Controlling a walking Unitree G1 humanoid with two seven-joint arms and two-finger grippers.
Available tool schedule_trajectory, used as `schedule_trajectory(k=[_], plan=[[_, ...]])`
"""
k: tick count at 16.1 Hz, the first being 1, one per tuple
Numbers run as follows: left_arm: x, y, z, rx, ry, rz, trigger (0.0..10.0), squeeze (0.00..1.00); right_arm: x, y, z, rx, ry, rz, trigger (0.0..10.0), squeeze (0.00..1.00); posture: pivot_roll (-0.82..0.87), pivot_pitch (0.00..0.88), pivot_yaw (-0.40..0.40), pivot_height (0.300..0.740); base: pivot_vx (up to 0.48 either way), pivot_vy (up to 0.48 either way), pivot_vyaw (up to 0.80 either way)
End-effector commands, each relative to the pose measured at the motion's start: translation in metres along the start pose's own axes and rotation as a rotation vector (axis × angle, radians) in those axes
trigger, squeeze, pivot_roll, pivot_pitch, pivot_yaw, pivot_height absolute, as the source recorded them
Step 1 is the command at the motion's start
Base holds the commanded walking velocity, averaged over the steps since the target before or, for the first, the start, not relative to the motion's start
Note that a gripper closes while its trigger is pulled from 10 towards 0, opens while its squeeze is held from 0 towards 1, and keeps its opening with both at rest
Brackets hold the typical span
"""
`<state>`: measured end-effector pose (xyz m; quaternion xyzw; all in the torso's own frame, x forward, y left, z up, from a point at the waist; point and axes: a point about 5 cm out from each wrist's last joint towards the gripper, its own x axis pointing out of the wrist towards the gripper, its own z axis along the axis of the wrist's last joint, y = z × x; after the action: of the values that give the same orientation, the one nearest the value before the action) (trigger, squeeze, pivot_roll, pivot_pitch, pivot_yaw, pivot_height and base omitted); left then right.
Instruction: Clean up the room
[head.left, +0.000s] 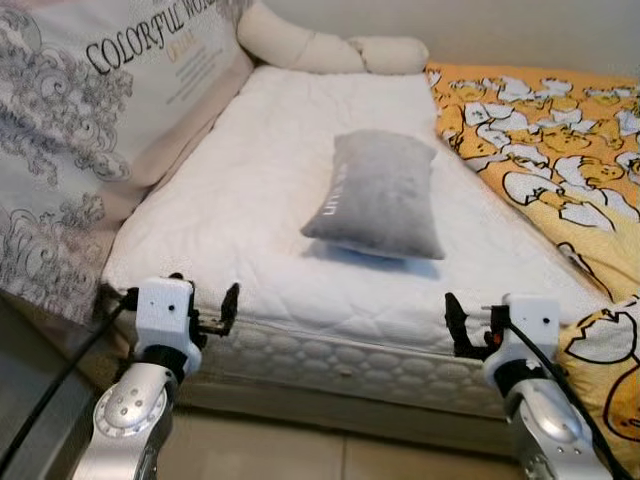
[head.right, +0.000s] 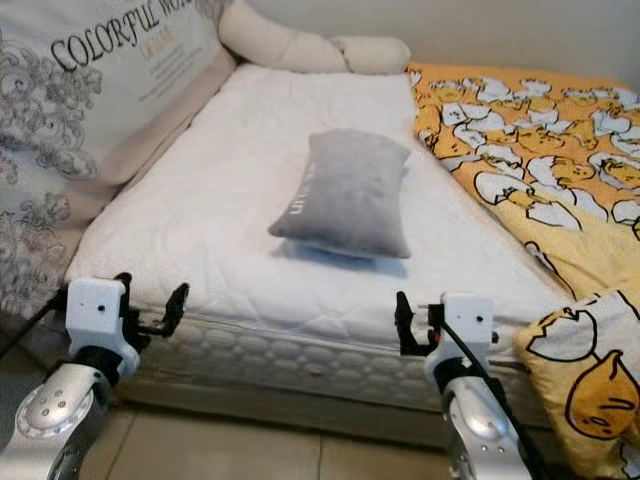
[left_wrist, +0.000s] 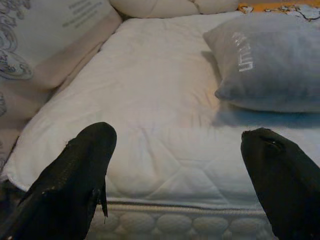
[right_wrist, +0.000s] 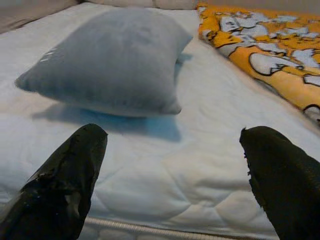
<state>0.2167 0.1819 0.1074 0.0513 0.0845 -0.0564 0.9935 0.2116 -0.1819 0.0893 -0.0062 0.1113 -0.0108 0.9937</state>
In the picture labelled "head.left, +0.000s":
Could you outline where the white quilted mattress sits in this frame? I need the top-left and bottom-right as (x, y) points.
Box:
(100, 65), (611, 421)

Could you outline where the grey plush pillow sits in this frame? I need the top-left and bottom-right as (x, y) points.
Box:
(300, 130), (446, 261)

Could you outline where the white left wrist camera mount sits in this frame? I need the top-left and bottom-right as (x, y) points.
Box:
(130, 277), (197, 381)

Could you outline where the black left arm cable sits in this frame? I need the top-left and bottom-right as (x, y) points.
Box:
(0, 288), (139, 476)

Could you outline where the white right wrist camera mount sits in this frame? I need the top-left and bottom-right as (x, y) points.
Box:
(483, 293), (561, 386)

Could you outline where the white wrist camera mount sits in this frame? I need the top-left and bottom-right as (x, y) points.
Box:
(483, 293), (561, 386)
(130, 277), (197, 381)

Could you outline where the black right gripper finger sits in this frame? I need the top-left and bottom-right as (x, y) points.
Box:
(444, 292), (471, 356)

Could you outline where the beige long bolster cushion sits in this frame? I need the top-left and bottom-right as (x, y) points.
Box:
(237, 0), (431, 76)

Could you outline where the beige bed base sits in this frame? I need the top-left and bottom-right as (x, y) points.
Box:
(175, 375), (521, 456)

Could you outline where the yellow egg cartoon blanket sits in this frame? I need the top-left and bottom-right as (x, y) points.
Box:
(425, 62), (640, 476)

